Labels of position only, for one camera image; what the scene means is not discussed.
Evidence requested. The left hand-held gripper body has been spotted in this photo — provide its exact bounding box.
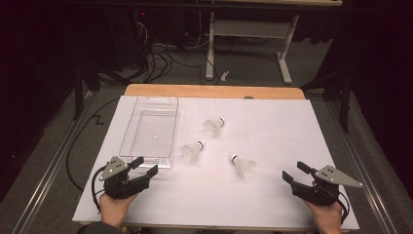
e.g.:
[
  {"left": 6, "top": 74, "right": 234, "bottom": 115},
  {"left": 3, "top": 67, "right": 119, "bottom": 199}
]
[{"left": 98, "top": 155, "right": 151, "bottom": 200}]

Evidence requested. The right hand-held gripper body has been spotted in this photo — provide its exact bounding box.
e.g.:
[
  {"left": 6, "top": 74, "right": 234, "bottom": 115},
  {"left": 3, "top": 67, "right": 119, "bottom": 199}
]
[{"left": 290, "top": 165, "right": 364, "bottom": 208}]

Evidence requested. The clear plastic tray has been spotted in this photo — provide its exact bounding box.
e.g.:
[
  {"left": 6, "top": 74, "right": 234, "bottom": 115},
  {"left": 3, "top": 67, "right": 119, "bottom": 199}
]
[{"left": 118, "top": 96, "right": 179, "bottom": 170}]

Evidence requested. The white shuttlecock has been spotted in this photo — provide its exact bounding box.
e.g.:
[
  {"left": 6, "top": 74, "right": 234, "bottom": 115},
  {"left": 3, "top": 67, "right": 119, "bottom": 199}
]
[
  {"left": 230, "top": 154, "right": 257, "bottom": 179},
  {"left": 204, "top": 117, "right": 226, "bottom": 137},
  {"left": 180, "top": 139, "right": 206, "bottom": 164}
]

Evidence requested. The person's left hand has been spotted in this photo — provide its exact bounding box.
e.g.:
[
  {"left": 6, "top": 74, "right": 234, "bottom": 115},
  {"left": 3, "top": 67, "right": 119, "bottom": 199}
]
[{"left": 98, "top": 192, "right": 139, "bottom": 227}]

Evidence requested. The person's right hand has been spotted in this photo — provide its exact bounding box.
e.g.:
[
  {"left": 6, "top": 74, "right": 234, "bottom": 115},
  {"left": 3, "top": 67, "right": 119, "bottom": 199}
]
[{"left": 303, "top": 199, "right": 344, "bottom": 234}]

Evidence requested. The white paper sheet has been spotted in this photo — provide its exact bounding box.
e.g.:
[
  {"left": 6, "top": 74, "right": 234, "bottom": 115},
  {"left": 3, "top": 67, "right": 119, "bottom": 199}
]
[{"left": 71, "top": 95, "right": 360, "bottom": 231}]

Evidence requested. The black metal stand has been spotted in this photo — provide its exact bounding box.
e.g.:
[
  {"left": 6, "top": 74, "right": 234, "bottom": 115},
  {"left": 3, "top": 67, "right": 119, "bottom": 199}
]
[
  {"left": 300, "top": 69, "right": 354, "bottom": 135},
  {"left": 72, "top": 61, "right": 101, "bottom": 121}
]

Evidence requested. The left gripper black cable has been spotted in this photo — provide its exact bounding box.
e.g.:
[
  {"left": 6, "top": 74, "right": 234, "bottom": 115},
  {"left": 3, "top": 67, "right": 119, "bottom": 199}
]
[{"left": 91, "top": 165, "right": 109, "bottom": 215}]

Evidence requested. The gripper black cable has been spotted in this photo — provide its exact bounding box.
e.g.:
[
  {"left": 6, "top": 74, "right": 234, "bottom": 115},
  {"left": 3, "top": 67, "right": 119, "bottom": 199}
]
[
  {"left": 91, "top": 165, "right": 109, "bottom": 215},
  {"left": 334, "top": 190, "right": 351, "bottom": 225}
]

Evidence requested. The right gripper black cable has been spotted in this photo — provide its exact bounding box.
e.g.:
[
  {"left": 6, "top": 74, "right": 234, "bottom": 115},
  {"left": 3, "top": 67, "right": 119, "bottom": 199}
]
[{"left": 334, "top": 190, "right": 351, "bottom": 225}]

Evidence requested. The metal floor rail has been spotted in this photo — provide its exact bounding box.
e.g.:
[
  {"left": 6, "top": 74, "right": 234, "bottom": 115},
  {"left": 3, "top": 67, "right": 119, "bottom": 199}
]
[
  {"left": 324, "top": 97, "right": 391, "bottom": 234},
  {"left": 11, "top": 89, "right": 98, "bottom": 234}
]

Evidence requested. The long black floor cable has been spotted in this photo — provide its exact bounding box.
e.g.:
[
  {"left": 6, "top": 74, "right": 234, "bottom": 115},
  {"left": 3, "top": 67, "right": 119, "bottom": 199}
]
[{"left": 65, "top": 96, "right": 122, "bottom": 192}]

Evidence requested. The tangle of floor cables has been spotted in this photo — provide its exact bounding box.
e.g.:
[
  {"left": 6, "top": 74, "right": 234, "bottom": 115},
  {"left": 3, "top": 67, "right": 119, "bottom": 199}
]
[{"left": 131, "top": 19, "right": 208, "bottom": 84}]

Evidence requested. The white metal desk frame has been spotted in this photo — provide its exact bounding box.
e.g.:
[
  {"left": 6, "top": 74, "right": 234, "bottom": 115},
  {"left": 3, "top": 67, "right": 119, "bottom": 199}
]
[{"left": 205, "top": 11, "right": 301, "bottom": 86}]

